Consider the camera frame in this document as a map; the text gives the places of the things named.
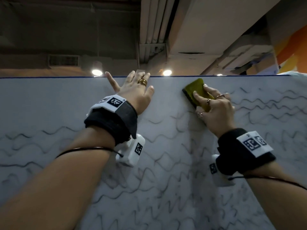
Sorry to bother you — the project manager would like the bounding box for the person's right hand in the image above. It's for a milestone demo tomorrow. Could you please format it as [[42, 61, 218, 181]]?
[[193, 83, 237, 138]]

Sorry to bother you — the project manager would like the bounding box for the ceiling air vent grille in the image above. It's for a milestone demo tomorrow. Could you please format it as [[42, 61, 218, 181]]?
[[48, 54, 80, 68]]

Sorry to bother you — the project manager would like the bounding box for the yellow and black whiteboard eraser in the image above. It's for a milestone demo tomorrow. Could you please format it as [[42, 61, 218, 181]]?
[[182, 78, 215, 113]]

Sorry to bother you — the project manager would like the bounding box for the person's left hand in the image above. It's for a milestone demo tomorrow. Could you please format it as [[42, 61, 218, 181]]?
[[105, 70, 155, 117]]

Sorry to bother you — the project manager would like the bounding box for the person's left forearm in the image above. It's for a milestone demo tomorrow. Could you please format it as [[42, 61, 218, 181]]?
[[0, 126, 116, 230]]

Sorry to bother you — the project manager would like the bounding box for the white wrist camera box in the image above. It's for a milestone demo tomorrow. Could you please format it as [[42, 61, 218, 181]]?
[[209, 154, 236, 188], [115, 134, 146, 168]]

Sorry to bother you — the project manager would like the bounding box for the black wristband with marker tag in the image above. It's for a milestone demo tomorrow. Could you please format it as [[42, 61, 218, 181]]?
[[216, 128, 277, 177], [84, 94, 138, 146]]

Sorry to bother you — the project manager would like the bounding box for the white ceiling pipe bundle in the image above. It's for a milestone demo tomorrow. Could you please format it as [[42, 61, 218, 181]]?
[[139, 0, 177, 65]]

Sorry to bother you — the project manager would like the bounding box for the thin black cable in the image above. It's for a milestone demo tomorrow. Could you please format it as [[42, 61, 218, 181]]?
[[228, 174, 307, 191], [55, 146, 124, 159]]

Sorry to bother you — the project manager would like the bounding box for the person's right forearm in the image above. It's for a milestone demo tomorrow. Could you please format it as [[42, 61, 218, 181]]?
[[241, 161, 307, 230]]

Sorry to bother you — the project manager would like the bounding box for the large scribbled whiteboard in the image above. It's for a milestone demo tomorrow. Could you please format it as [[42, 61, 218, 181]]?
[[0, 74, 307, 230]]

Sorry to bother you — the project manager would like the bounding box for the white cylinder pendant lamp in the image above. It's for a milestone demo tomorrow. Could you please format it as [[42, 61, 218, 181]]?
[[92, 61, 104, 76]]

